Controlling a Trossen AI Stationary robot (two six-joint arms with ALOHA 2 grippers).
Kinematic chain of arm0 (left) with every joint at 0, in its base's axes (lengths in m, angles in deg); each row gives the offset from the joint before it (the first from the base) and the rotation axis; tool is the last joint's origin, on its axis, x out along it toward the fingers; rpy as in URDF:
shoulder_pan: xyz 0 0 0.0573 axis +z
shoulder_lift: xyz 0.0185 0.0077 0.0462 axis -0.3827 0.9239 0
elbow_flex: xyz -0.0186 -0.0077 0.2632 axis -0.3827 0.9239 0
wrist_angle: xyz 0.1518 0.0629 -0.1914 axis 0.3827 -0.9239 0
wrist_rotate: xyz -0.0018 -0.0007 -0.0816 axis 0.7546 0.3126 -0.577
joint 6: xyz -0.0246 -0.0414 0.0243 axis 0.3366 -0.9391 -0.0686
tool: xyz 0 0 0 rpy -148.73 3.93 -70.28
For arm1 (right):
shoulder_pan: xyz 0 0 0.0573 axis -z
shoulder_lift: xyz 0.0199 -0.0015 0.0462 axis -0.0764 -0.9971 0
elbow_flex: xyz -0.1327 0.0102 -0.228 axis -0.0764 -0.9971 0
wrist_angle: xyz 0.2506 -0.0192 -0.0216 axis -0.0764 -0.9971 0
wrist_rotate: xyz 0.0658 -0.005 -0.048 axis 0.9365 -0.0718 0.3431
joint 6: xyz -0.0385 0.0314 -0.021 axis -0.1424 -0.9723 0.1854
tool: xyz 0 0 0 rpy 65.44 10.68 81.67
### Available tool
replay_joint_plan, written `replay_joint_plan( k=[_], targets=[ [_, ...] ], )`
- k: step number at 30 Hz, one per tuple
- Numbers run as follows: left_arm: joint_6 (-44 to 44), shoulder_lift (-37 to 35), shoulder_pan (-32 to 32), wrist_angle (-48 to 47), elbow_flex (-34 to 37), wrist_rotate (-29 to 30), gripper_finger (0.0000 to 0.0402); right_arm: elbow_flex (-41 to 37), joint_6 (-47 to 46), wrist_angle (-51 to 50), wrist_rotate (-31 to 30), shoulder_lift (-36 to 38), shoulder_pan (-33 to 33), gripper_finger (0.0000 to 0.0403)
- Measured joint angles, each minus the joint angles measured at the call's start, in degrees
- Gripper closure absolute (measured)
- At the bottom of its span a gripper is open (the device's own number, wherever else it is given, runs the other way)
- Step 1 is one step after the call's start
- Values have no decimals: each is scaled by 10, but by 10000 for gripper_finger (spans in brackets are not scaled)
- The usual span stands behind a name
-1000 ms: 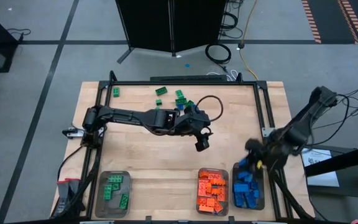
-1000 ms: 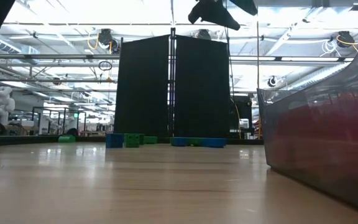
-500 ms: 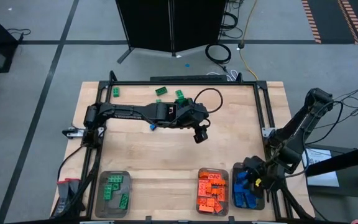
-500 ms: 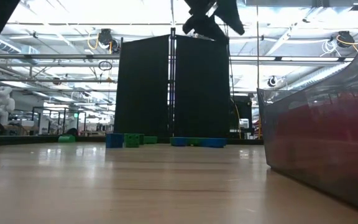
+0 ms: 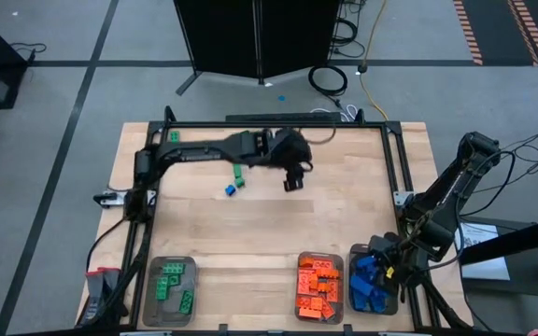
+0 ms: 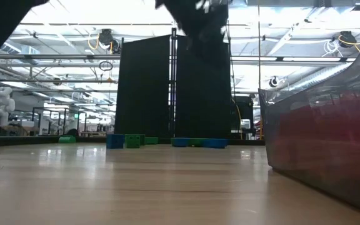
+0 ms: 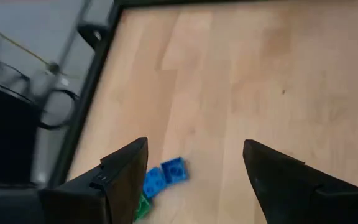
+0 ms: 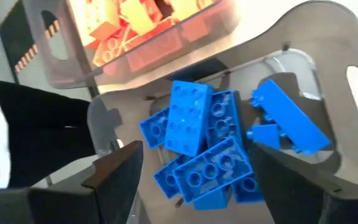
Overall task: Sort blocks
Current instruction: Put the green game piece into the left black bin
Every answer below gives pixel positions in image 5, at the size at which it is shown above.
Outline coiled black floor cable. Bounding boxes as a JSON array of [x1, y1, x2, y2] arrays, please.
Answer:
[[307, 64, 349, 97]]

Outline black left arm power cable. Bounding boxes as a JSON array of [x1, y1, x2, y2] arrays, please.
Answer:
[[85, 217, 130, 272]]

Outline silver metal mounting bracket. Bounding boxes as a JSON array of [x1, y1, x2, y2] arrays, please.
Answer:
[[93, 189, 128, 209], [392, 189, 415, 207]]

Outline black partition post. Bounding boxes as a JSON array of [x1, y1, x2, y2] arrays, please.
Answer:
[[254, 0, 265, 87]]

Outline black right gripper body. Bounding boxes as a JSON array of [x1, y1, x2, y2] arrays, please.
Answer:
[[366, 232, 422, 290]]

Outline white paper sheet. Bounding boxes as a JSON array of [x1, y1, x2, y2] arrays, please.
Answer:
[[455, 222, 512, 282]]

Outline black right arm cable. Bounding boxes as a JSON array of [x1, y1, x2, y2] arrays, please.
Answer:
[[455, 130, 538, 220]]

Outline transparent grey plastic bin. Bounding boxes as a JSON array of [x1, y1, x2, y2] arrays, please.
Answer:
[[141, 255, 199, 329], [347, 242, 400, 316], [294, 250, 346, 326]]

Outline black fabric partition panel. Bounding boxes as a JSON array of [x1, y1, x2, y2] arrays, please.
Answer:
[[173, 0, 260, 97], [258, 0, 344, 79]]

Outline black red-topped device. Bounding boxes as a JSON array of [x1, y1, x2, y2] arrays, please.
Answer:
[[83, 266, 121, 327]]

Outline black flat bar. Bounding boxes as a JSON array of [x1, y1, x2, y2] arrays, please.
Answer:
[[224, 111, 343, 123]]

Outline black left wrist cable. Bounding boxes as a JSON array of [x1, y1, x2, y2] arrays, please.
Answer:
[[296, 124, 339, 146]]

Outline black stand beam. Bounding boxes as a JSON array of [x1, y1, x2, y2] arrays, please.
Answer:
[[457, 213, 538, 267]]

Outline thin black floor cable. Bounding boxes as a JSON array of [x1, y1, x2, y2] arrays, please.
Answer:
[[9, 41, 49, 63]]

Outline black floor cable bundle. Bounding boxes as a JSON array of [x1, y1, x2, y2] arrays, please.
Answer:
[[332, 0, 368, 60]]

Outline white cable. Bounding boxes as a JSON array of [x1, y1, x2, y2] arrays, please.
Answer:
[[309, 104, 360, 123]]

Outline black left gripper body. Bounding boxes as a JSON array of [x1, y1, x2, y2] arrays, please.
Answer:
[[268, 128, 315, 175]]

